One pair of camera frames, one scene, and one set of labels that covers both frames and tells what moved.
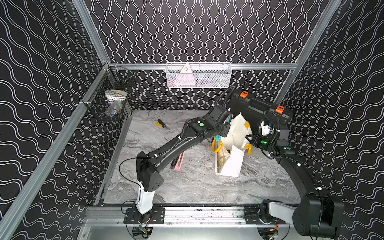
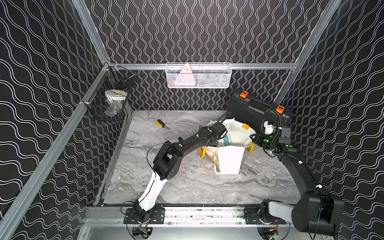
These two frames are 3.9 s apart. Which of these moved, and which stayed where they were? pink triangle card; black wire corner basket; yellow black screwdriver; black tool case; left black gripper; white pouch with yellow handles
Moved: left black gripper; white pouch with yellow handles
Stayed: pink triangle card; yellow black screwdriver; black tool case; black wire corner basket
